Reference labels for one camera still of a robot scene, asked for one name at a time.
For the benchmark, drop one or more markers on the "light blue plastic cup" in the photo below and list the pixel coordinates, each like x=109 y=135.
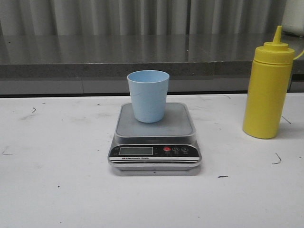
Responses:
x=148 y=90

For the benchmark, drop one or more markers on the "yellow squeeze bottle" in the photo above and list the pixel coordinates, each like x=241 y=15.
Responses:
x=269 y=80

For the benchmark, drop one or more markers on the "silver digital kitchen scale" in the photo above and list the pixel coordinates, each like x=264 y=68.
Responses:
x=167 y=145

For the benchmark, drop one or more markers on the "grey stone counter ledge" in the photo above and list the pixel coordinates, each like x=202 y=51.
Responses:
x=114 y=57

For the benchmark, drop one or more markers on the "white container on counter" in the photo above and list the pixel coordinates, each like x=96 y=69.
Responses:
x=293 y=17

